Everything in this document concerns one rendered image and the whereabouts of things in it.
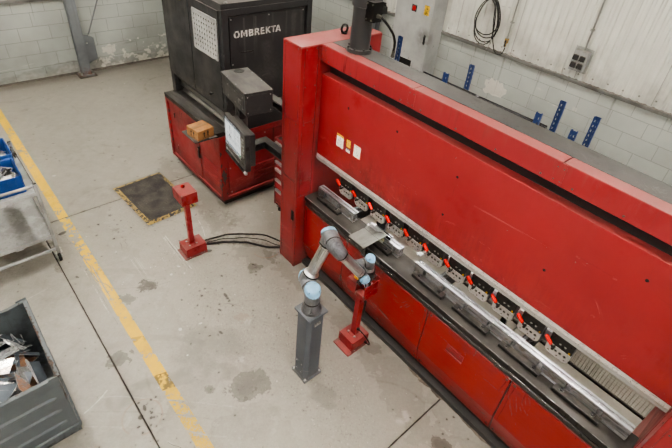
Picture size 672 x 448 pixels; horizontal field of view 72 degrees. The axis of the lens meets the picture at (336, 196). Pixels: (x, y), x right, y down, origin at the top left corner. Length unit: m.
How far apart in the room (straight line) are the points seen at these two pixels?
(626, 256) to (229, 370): 2.99
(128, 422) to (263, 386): 1.00
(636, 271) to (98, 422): 3.65
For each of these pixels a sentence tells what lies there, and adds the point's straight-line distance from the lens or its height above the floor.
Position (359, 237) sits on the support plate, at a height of 1.00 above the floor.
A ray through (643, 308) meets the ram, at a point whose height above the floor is 1.76.
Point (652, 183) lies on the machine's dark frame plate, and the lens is 2.81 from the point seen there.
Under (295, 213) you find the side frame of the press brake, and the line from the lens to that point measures 4.45.
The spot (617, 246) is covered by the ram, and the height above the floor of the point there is 2.01.
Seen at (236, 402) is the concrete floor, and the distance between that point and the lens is 4.04.
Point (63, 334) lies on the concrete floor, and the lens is 4.76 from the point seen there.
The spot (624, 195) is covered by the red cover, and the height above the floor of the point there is 2.28.
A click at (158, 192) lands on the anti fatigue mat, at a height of 0.01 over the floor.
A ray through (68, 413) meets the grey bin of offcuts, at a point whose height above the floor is 0.29.
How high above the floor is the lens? 3.49
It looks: 36 degrees down
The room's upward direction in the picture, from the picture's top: 6 degrees clockwise
